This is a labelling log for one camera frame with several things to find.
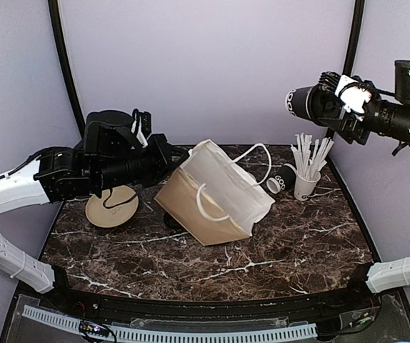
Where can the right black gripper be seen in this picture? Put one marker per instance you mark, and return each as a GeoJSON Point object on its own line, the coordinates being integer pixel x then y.
{"type": "Point", "coordinates": [348, 126]}

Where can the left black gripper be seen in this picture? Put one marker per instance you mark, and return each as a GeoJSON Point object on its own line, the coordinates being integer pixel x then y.
{"type": "Point", "coordinates": [163, 149]}

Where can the stack of black cup lids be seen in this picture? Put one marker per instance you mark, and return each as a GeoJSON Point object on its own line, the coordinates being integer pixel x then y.
{"type": "Point", "coordinates": [170, 222]}

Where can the brown paper bag white handles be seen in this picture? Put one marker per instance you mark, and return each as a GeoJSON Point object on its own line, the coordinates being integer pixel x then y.
{"type": "Point", "coordinates": [213, 198]}

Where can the single black paper cup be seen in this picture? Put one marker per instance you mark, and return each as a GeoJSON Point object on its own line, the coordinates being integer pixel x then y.
{"type": "Point", "coordinates": [298, 102]}

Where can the black cup lid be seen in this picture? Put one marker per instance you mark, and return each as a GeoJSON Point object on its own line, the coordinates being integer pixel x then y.
{"type": "Point", "coordinates": [322, 106]}

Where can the white cup holding straws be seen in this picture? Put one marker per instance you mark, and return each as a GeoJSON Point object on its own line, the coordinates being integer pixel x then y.
{"type": "Point", "coordinates": [304, 186]}

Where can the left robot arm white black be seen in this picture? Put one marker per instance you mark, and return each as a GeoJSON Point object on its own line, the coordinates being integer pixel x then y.
{"type": "Point", "coordinates": [48, 176]}

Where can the beige round plate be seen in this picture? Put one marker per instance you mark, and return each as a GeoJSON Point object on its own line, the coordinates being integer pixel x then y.
{"type": "Point", "coordinates": [115, 207]}

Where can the bundle of white wrapped straws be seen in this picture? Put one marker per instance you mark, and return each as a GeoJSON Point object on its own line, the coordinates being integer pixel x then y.
{"type": "Point", "coordinates": [310, 155]}

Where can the black right frame post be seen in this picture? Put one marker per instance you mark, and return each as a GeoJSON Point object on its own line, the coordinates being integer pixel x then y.
{"type": "Point", "coordinates": [354, 34]}

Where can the black frame post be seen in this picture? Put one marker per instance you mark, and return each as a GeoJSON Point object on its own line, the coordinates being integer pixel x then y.
{"type": "Point", "coordinates": [63, 57]}
{"type": "Point", "coordinates": [354, 34]}

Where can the black left frame post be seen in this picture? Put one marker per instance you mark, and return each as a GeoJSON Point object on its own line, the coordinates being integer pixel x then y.
{"type": "Point", "coordinates": [63, 57]}

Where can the white slotted cable duct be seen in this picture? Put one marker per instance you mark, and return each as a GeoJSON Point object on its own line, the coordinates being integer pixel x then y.
{"type": "Point", "coordinates": [116, 333]}

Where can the black front table rail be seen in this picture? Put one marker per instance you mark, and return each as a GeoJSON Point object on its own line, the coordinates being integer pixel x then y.
{"type": "Point", "coordinates": [321, 307]}

